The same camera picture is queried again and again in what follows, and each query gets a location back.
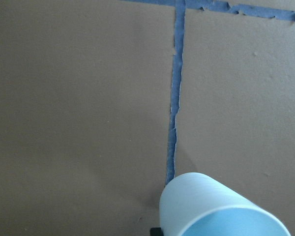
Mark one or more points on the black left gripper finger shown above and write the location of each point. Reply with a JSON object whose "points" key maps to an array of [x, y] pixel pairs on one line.
{"points": [[157, 231]]}

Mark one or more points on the light blue cup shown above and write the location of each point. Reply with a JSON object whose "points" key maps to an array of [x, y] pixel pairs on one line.
{"points": [[195, 204]]}

